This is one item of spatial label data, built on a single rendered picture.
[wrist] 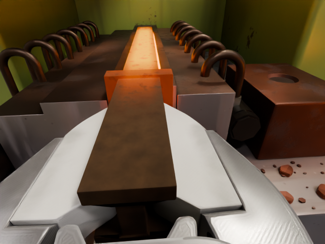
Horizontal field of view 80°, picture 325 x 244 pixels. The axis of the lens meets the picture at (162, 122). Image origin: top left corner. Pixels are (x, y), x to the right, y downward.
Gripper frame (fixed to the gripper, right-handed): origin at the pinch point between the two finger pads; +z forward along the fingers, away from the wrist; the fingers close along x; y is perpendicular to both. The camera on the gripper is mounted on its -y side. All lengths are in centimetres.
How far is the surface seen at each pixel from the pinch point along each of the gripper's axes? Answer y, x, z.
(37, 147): 5.5, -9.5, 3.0
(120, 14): -2, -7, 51
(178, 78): 0.9, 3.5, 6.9
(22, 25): -2.2, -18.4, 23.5
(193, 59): 0.0, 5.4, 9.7
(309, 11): -3.7, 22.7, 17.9
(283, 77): 2.4, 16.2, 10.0
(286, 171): 8.2, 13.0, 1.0
